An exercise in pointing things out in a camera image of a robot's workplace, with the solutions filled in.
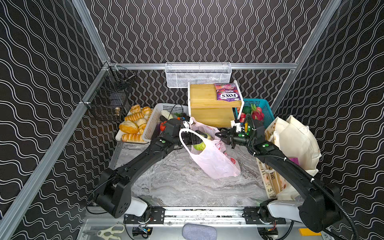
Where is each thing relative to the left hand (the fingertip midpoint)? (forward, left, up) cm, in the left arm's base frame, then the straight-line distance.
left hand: (207, 137), depth 75 cm
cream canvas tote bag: (+5, -46, -7) cm, 47 cm away
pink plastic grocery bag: (-12, -2, +1) cm, 13 cm away
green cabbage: (-5, +4, -1) cm, 6 cm away
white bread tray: (+15, +61, -21) cm, 66 cm away
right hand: (+1, -4, +2) cm, 4 cm away
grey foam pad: (-37, +6, -22) cm, 43 cm away
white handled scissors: (-39, +45, -23) cm, 64 cm away
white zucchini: (+32, +29, -16) cm, 46 cm away
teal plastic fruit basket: (+34, -45, -17) cm, 59 cm away
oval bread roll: (+20, +53, -16) cm, 59 cm away
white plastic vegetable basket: (+24, +37, -14) cm, 46 cm away
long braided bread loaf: (+13, +50, -19) cm, 55 cm away
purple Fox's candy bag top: (+22, -10, +12) cm, 27 cm away
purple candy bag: (-6, -45, -10) cm, 47 cm away
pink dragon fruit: (+35, -37, -16) cm, 53 cm away
